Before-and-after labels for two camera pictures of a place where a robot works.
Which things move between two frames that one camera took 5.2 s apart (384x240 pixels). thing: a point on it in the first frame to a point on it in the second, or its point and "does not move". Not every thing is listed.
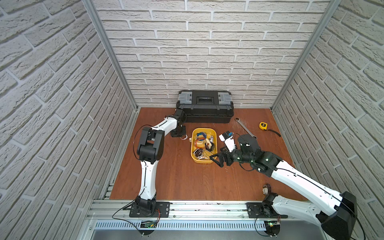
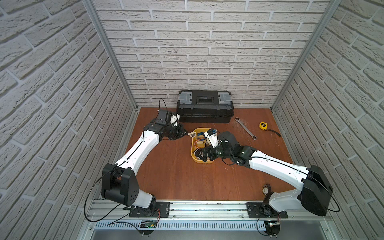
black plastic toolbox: x=206 y=106 does not move
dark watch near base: x=266 y=189 does not move
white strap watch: x=186 y=137 to x=192 y=134
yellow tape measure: x=264 y=125 does not move
